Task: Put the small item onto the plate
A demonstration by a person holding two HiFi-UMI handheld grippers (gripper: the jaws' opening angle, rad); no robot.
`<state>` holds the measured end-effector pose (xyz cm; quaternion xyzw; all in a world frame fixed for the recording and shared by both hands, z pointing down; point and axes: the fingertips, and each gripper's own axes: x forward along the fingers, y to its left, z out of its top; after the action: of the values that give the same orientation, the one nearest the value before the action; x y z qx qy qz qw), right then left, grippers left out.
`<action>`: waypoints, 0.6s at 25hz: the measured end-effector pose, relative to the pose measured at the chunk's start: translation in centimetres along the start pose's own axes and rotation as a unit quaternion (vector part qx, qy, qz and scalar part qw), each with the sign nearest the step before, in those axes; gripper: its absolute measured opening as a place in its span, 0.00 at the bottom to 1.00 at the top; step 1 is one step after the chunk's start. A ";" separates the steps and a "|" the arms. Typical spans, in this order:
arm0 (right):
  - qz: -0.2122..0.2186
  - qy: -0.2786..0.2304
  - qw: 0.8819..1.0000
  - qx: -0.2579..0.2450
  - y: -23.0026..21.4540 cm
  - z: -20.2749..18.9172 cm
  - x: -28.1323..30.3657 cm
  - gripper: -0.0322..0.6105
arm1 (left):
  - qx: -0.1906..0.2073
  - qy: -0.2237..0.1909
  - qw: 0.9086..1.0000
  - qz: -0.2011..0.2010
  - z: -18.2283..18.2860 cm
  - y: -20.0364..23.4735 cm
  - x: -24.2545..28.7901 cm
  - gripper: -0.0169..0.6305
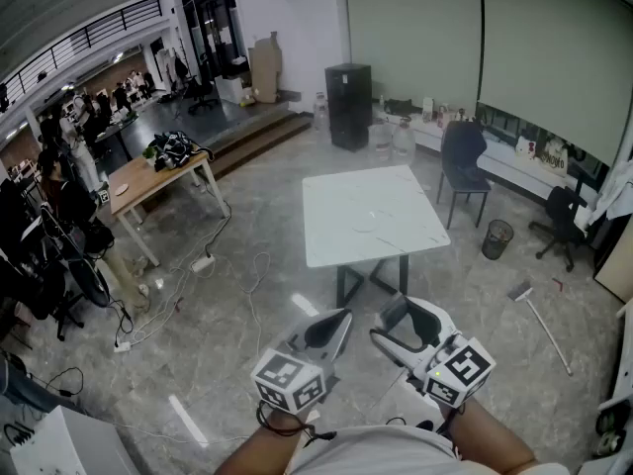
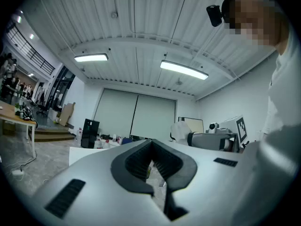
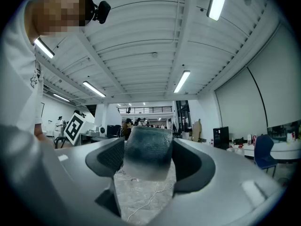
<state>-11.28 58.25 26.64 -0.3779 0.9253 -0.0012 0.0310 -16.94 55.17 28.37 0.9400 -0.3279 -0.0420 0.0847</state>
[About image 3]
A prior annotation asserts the person's left forearm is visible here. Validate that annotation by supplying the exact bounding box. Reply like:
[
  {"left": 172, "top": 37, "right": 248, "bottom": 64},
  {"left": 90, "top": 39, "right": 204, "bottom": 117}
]
[{"left": 34, "top": 123, "right": 55, "bottom": 148}]

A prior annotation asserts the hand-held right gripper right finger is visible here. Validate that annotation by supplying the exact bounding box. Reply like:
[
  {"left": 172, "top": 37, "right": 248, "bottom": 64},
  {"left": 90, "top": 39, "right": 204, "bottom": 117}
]
[{"left": 150, "top": 137, "right": 286, "bottom": 226}]

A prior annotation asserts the black balcony railing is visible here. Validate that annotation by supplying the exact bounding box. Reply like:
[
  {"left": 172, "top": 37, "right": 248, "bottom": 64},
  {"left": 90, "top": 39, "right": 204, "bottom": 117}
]
[{"left": 119, "top": 106, "right": 174, "bottom": 114}]

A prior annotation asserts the black head camera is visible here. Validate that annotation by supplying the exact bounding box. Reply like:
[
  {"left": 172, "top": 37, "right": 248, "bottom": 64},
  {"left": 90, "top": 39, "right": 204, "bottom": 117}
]
[{"left": 79, "top": 0, "right": 111, "bottom": 24}]

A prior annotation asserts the person's head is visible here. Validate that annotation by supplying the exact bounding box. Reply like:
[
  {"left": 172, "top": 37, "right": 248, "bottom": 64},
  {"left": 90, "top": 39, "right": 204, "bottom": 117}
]
[{"left": 30, "top": 0, "right": 87, "bottom": 38}]

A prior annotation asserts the person's white shirt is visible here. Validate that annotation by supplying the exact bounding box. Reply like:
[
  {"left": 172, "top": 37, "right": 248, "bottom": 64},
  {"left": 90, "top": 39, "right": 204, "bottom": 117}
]
[{"left": 0, "top": 0, "right": 44, "bottom": 136}]

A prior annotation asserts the white roller blind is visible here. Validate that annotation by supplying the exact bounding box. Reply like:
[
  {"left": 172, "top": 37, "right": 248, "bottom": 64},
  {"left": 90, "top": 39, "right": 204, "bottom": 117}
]
[
  {"left": 214, "top": 66, "right": 269, "bottom": 141},
  {"left": 246, "top": 24, "right": 301, "bottom": 129}
]

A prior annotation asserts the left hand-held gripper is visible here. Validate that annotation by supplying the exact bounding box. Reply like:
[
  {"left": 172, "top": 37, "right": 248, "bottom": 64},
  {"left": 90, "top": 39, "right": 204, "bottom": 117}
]
[{"left": 63, "top": 113, "right": 95, "bottom": 146}]

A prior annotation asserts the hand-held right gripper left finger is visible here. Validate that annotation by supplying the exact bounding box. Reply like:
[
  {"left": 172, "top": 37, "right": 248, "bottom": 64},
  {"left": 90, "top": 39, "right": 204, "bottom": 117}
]
[{"left": 0, "top": 125, "right": 151, "bottom": 226}]

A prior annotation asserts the black cabinet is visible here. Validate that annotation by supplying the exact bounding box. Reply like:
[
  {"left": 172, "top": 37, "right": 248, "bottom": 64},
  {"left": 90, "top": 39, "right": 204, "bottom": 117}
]
[{"left": 213, "top": 126, "right": 230, "bottom": 150}]

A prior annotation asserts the long white cable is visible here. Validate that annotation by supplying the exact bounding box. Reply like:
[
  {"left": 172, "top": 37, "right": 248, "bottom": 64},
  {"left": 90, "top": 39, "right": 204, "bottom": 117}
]
[{"left": 114, "top": 173, "right": 174, "bottom": 222}]

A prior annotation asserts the dark translucent block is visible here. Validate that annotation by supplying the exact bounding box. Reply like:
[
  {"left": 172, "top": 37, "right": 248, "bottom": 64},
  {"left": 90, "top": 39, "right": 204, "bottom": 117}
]
[{"left": 123, "top": 125, "right": 174, "bottom": 181}]

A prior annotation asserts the long ceiling light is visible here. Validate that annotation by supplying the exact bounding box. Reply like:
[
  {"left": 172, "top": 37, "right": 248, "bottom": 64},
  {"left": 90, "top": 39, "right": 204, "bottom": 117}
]
[
  {"left": 53, "top": 93, "right": 71, "bottom": 103},
  {"left": 173, "top": 70, "right": 191, "bottom": 94},
  {"left": 206, "top": 0, "right": 230, "bottom": 21},
  {"left": 33, "top": 38, "right": 55, "bottom": 59},
  {"left": 82, "top": 81, "right": 106, "bottom": 98}
]

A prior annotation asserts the blue chair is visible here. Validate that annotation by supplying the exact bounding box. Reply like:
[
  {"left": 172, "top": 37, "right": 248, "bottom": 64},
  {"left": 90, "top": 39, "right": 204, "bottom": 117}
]
[{"left": 253, "top": 134, "right": 279, "bottom": 178}]

